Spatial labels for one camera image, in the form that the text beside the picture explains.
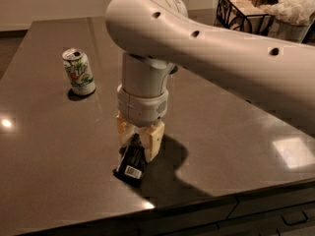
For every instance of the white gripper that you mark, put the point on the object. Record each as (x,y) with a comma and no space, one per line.
(142,106)

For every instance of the black rxbar chocolate bar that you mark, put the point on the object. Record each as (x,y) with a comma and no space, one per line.
(132,164)

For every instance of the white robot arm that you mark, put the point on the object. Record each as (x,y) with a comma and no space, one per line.
(276,75)

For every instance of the white 7up can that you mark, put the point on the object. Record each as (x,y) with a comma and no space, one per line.
(77,66)

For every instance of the round glass container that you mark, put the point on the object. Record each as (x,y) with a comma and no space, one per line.
(285,31)

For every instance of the white crumpled paper bags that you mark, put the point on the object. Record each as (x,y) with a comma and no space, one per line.
(294,12)

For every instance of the black wire napkin basket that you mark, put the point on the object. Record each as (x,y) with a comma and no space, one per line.
(244,15)

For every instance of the dark drawer handle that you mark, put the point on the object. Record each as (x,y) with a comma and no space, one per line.
(295,218)

